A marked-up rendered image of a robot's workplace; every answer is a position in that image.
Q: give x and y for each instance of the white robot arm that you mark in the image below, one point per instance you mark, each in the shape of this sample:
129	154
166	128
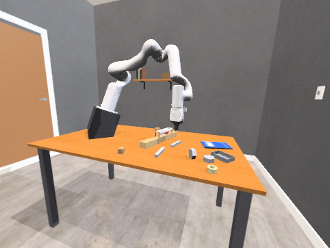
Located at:
119	70

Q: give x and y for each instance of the blue notebook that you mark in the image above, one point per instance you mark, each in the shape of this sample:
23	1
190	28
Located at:
215	145

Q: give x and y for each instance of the cream roll of masking tape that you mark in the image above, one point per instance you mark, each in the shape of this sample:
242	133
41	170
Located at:
212	169

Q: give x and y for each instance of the grey square stick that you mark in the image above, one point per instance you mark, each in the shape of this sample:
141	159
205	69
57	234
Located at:
175	143
159	152

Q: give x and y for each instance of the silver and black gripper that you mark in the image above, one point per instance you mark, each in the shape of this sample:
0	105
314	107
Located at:
176	117

